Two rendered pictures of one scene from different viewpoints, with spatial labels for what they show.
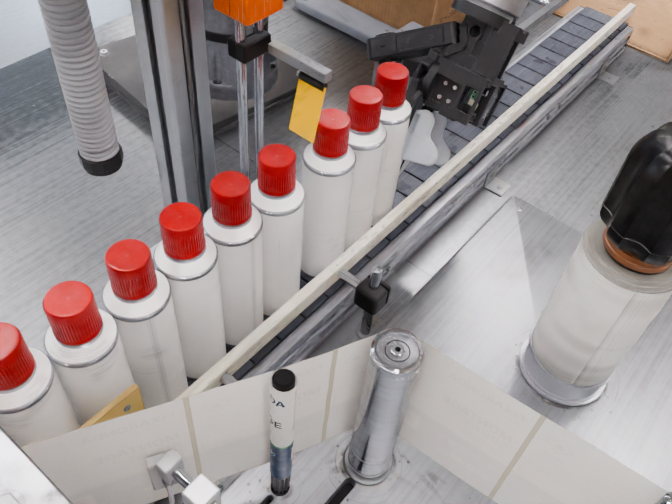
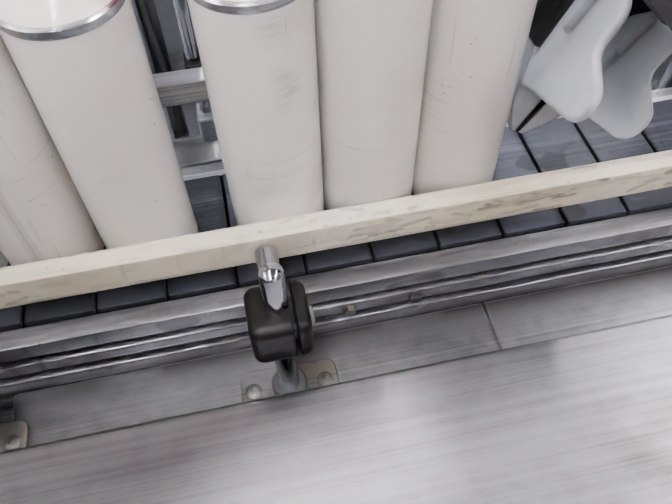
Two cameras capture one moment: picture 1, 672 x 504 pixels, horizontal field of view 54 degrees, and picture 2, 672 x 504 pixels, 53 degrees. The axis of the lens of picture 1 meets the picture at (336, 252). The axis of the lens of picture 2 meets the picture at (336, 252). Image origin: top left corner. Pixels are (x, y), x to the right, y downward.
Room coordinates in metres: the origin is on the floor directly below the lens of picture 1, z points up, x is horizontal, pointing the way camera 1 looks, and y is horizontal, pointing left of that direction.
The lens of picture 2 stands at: (0.34, -0.18, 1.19)
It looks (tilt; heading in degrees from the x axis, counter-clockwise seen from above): 54 degrees down; 45
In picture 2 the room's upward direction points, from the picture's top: 2 degrees counter-clockwise
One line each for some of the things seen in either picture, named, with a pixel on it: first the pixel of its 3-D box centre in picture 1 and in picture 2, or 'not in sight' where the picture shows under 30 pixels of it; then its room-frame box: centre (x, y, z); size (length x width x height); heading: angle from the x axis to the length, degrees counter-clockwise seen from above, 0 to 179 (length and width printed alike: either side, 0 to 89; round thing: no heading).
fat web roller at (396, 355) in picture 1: (380, 412); not in sight; (0.26, -0.05, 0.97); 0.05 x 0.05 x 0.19
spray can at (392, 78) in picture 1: (380, 149); (471, 40); (0.58, -0.04, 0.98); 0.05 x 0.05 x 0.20
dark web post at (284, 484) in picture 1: (281, 439); not in sight; (0.23, 0.02, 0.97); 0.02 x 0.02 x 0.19
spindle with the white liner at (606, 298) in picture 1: (618, 277); not in sight; (0.39, -0.25, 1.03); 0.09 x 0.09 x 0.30
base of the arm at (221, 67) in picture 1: (229, 44); not in sight; (0.89, 0.20, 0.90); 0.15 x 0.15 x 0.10
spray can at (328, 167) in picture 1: (325, 198); (262, 82); (0.49, 0.02, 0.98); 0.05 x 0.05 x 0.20
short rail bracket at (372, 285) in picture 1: (371, 302); (284, 336); (0.43, -0.04, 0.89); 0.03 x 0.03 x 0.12; 55
